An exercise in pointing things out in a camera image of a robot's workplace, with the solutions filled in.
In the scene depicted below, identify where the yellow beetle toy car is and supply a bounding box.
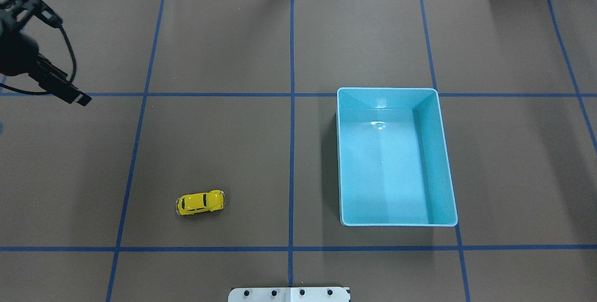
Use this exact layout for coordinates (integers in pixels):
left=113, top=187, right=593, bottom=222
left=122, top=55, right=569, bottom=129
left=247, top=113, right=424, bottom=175
left=176, top=189, right=226, bottom=216

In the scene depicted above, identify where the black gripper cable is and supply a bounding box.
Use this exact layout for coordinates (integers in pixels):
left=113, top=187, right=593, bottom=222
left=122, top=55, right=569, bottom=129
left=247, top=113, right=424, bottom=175
left=0, top=8, right=77, bottom=96

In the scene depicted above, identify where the light blue plastic bin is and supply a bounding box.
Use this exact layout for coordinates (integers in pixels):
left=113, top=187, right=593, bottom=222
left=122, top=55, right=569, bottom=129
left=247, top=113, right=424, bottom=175
left=335, top=87, right=458, bottom=227

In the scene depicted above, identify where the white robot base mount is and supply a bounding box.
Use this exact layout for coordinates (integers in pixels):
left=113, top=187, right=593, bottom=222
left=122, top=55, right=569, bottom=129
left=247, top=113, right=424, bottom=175
left=228, top=287, right=351, bottom=302

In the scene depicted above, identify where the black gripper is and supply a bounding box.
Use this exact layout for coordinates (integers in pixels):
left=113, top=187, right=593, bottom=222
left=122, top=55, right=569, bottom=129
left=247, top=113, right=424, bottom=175
left=28, top=55, right=92, bottom=106

